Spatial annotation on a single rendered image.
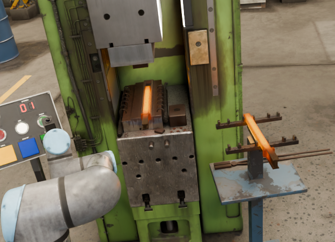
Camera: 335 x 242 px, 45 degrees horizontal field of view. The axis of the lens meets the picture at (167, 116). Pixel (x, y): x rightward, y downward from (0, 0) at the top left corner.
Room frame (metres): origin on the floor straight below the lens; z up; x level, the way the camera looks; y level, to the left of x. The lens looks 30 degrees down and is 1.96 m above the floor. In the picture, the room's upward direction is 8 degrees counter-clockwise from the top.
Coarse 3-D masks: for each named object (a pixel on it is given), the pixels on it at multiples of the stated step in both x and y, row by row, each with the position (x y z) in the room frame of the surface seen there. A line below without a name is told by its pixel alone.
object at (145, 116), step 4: (148, 88) 2.02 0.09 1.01; (148, 92) 1.97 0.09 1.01; (148, 96) 1.92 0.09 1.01; (144, 100) 1.88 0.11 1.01; (148, 100) 1.87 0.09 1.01; (144, 104) 1.83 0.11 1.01; (148, 104) 1.83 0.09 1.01; (144, 108) 1.79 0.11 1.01; (148, 108) 1.78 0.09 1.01; (144, 112) 1.75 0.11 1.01; (148, 112) 1.74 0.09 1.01; (144, 116) 1.70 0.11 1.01; (148, 116) 1.70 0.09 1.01; (144, 120) 1.66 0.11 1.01; (148, 120) 1.70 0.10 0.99; (144, 124) 1.63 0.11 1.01; (148, 124) 1.66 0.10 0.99; (144, 128) 1.63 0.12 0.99; (148, 128) 1.63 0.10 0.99
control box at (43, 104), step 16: (32, 96) 1.70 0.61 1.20; (48, 96) 1.71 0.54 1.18; (0, 112) 1.62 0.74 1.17; (16, 112) 1.64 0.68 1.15; (32, 112) 1.65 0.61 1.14; (48, 112) 1.67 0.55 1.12; (0, 128) 1.58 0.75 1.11; (16, 128) 1.60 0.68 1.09; (32, 128) 1.61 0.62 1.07; (0, 144) 1.55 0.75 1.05; (16, 144) 1.56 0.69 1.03
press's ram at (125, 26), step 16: (96, 0) 1.74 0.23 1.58; (112, 0) 1.73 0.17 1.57; (128, 0) 1.73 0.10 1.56; (144, 0) 1.73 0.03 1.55; (160, 0) 2.10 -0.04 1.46; (96, 16) 1.74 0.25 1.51; (112, 16) 1.73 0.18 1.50; (128, 16) 1.73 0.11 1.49; (144, 16) 1.73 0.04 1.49; (160, 16) 1.84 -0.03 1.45; (96, 32) 1.74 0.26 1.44; (112, 32) 1.74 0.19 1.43; (128, 32) 1.73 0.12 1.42; (144, 32) 1.73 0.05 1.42; (160, 32) 1.72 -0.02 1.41
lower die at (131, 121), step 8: (144, 80) 2.15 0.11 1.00; (152, 80) 2.13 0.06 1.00; (160, 80) 2.14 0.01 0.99; (128, 88) 2.11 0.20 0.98; (136, 88) 2.07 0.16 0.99; (144, 88) 2.04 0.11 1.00; (152, 88) 2.03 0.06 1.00; (136, 96) 1.97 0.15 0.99; (152, 96) 1.93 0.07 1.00; (128, 104) 1.91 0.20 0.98; (136, 104) 1.88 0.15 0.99; (152, 104) 1.85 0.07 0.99; (128, 112) 1.82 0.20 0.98; (136, 112) 1.79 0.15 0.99; (152, 112) 1.77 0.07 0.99; (160, 112) 1.75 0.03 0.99; (128, 120) 1.74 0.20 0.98; (136, 120) 1.73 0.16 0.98; (152, 120) 1.73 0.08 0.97; (160, 120) 1.73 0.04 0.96; (128, 128) 1.74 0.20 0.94; (136, 128) 1.73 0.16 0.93; (152, 128) 1.73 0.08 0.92
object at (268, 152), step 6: (246, 114) 1.65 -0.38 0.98; (246, 120) 1.61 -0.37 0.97; (252, 120) 1.59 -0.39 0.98; (252, 126) 1.53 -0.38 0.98; (252, 132) 1.51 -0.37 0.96; (258, 132) 1.48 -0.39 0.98; (258, 138) 1.43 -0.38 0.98; (264, 138) 1.43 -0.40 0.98; (264, 144) 1.38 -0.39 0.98; (264, 150) 1.33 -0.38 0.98; (270, 150) 1.32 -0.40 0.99; (264, 156) 1.33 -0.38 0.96; (270, 156) 1.28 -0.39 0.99; (276, 156) 1.28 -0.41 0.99; (270, 162) 1.29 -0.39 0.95; (276, 162) 1.25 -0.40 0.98; (276, 168) 1.25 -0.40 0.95
